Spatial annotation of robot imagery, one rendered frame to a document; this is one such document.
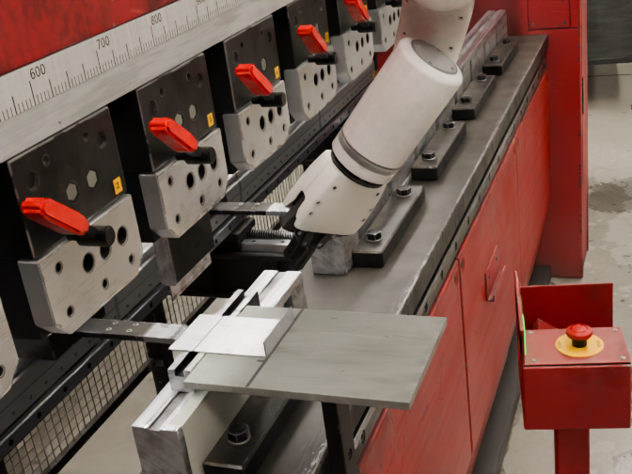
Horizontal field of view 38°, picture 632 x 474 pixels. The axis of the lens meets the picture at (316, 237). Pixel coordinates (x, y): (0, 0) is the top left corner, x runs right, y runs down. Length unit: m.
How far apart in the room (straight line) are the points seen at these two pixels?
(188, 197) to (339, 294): 0.52
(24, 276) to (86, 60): 0.20
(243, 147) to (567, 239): 2.31
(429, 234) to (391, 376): 0.66
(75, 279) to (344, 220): 0.42
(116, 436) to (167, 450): 1.78
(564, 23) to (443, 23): 2.00
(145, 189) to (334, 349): 0.29
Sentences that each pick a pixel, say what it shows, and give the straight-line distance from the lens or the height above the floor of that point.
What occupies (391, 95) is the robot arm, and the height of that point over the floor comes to 1.27.
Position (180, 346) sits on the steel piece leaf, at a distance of 1.12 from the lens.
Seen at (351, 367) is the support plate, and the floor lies 1.00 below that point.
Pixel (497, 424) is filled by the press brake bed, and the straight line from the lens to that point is 2.55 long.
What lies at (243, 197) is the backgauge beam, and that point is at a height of 0.93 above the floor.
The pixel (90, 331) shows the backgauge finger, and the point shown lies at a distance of 1.20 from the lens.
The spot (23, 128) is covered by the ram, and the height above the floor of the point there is 1.36.
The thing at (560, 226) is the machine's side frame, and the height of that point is 0.20.
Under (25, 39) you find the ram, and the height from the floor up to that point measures 1.42.
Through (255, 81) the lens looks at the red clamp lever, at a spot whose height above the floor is 1.29.
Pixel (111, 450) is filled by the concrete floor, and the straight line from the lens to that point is 2.79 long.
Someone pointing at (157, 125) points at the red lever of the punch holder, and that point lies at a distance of 0.89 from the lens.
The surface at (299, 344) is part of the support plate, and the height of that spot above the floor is 1.00.
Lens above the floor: 1.54
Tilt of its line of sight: 23 degrees down
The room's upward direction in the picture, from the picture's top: 8 degrees counter-clockwise
